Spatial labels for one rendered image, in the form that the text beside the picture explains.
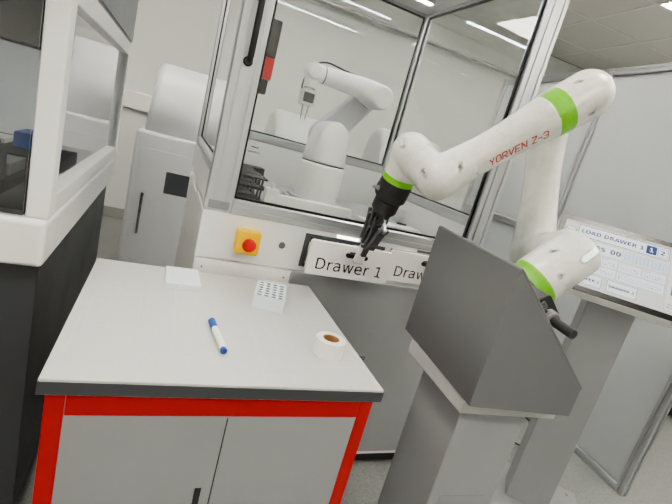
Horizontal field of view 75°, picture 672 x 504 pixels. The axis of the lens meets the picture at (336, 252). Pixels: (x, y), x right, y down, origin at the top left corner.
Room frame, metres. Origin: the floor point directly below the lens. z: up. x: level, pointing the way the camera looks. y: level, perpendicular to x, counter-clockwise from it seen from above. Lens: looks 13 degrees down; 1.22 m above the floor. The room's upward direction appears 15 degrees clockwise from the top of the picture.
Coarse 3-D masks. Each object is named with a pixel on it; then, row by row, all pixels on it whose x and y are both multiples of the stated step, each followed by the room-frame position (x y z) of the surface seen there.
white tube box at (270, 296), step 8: (264, 280) 1.19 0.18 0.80; (256, 288) 1.11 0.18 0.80; (264, 288) 1.13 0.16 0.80; (272, 288) 1.15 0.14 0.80; (280, 288) 1.17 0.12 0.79; (256, 296) 1.07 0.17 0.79; (264, 296) 1.07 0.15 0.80; (272, 296) 1.09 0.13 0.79; (280, 296) 1.12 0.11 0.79; (256, 304) 1.07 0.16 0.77; (264, 304) 1.07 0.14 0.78; (272, 304) 1.07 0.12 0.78; (280, 304) 1.08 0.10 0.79; (280, 312) 1.08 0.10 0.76
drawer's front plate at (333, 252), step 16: (320, 240) 1.31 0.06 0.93; (320, 256) 1.31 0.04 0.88; (336, 256) 1.33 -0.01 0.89; (368, 256) 1.38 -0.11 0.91; (384, 256) 1.40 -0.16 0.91; (320, 272) 1.32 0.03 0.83; (336, 272) 1.34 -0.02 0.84; (352, 272) 1.36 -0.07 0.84; (368, 272) 1.38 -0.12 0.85; (384, 272) 1.41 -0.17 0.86
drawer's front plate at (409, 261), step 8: (400, 256) 1.49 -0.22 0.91; (408, 256) 1.50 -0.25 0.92; (416, 256) 1.51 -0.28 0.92; (424, 256) 1.52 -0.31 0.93; (392, 264) 1.48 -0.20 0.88; (400, 264) 1.49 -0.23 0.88; (408, 264) 1.50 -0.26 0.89; (416, 264) 1.52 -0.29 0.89; (392, 272) 1.48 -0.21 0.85; (400, 272) 1.49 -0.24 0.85; (408, 272) 1.51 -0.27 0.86; (416, 272) 1.52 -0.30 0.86; (392, 280) 1.48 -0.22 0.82; (400, 280) 1.50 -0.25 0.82; (408, 280) 1.51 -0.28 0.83; (416, 280) 1.52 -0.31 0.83
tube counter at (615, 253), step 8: (608, 256) 1.57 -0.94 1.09; (616, 256) 1.57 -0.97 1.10; (624, 256) 1.57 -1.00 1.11; (632, 256) 1.57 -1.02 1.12; (640, 256) 1.56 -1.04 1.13; (640, 264) 1.54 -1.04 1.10; (648, 264) 1.54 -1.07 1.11; (656, 264) 1.54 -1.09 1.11; (664, 264) 1.54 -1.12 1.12; (664, 272) 1.51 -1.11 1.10
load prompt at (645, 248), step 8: (584, 232) 1.65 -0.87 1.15; (592, 232) 1.65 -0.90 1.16; (600, 232) 1.64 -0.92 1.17; (608, 232) 1.64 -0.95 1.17; (600, 240) 1.62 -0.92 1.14; (608, 240) 1.62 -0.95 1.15; (616, 240) 1.61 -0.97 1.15; (624, 240) 1.61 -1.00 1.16; (632, 240) 1.61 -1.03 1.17; (624, 248) 1.59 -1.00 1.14; (632, 248) 1.59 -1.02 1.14; (640, 248) 1.59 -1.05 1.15; (648, 248) 1.58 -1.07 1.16; (656, 248) 1.58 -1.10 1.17; (664, 248) 1.58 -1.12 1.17; (656, 256) 1.56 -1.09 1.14; (664, 256) 1.56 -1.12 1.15
